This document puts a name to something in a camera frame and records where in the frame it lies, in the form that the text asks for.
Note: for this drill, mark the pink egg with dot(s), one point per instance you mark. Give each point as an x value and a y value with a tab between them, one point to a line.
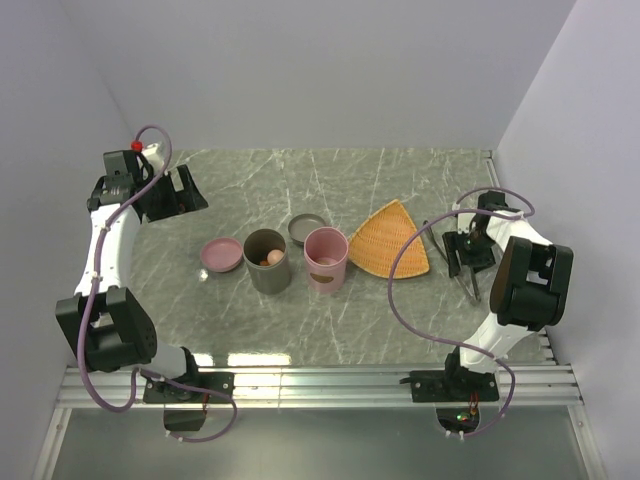
275	256

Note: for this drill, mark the grey lid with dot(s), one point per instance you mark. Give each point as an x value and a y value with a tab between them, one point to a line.
302	225

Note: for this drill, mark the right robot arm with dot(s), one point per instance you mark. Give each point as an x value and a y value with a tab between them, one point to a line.
529	291

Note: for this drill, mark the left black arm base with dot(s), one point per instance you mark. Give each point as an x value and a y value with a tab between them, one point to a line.
186	402

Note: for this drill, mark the white steamed bun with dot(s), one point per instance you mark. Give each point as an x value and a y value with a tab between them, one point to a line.
327	261

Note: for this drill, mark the grey cylindrical container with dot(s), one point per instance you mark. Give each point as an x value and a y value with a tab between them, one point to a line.
271	279

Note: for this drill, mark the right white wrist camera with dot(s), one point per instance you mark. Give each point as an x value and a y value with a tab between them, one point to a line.
463	219

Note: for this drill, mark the pink lid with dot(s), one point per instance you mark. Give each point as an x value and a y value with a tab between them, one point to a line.
222	254

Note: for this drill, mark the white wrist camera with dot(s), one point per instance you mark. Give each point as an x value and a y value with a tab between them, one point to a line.
155	154
463	219

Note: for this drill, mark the metal food tongs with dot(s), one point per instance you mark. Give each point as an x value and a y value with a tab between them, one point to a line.
472	291

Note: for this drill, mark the pink cylindrical container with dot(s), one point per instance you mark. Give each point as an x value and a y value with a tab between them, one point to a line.
326	242

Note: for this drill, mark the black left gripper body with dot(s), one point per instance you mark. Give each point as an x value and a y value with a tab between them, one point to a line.
165	202

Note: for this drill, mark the aluminium mounting rail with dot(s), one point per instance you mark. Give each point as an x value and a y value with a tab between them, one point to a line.
332	387

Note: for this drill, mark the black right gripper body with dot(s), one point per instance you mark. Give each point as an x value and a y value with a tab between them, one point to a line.
474	249

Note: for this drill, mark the woven bamboo basket tray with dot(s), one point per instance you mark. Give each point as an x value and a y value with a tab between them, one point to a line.
374	246

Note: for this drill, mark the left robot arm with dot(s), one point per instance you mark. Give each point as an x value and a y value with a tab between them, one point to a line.
104	324

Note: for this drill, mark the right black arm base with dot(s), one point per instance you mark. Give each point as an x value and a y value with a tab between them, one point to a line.
457	399

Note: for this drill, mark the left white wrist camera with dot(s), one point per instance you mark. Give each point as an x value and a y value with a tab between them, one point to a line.
155	154

